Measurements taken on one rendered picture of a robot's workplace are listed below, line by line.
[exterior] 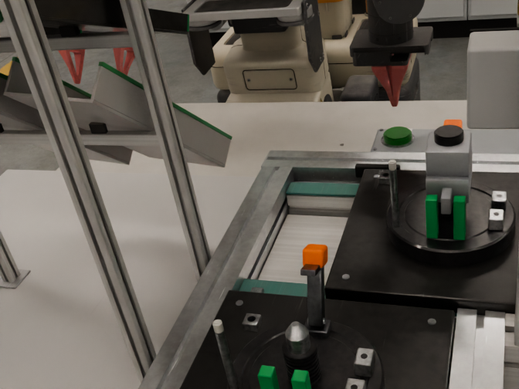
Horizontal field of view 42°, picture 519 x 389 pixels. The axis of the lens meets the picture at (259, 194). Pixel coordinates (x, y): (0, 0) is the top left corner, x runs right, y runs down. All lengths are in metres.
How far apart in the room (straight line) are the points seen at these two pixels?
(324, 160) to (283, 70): 0.58
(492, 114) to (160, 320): 0.52
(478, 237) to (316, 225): 0.24
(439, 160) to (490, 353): 0.20
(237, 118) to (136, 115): 0.60
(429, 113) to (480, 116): 0.71
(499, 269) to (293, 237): 0.28
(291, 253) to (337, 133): 0.42
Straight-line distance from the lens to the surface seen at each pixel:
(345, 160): 0.97
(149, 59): 0.73
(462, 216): 0.73
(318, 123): 1.29
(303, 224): 0.92
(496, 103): 0.57
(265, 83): 1.55
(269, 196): 0.91
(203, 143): 0.89
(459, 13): 3.85
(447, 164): 0.73
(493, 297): 0.72
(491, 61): 0.56
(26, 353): 0.95
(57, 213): 1.20
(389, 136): 0.99
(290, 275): 0.84
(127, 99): 0.76
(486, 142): 0.99
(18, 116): 0.85
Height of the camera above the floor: 1.45
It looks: 33 degrees down
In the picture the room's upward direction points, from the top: 11 degrees counter-clockwise
